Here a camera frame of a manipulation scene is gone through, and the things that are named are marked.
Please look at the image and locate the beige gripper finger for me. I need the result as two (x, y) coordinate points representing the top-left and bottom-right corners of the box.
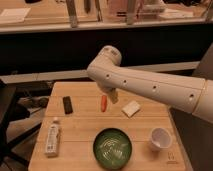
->
(107, 89), (118, 104)

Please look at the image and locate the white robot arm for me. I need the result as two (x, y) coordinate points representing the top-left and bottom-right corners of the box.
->
(87, 45), (213, 124)

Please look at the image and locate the black eraser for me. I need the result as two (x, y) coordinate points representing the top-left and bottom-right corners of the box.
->
(63, 96), (73, 114)

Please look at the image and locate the green ceramic bowl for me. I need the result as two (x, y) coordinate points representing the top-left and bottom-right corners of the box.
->
(93, 128), (132, 170)

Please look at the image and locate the orange carrot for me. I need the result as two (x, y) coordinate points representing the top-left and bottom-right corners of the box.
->
(101, 95), (107, 112)

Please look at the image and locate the white sponge block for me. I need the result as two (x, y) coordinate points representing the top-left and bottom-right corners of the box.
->
(122, 101), (141, 117)

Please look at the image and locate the white plastic bottle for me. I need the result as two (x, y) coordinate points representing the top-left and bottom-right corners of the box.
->
(45, 117), (60, 157)

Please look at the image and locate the white paper sheet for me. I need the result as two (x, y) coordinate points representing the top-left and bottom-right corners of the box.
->
(0, 8), (30, 24)

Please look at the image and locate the grey metal post right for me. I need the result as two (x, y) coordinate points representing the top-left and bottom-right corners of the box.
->
(126, 0), (136, 25)

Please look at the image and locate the grey metal post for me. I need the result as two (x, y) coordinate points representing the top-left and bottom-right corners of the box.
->
(66, 0), (78, 28)
(126, 0), (136, 25)

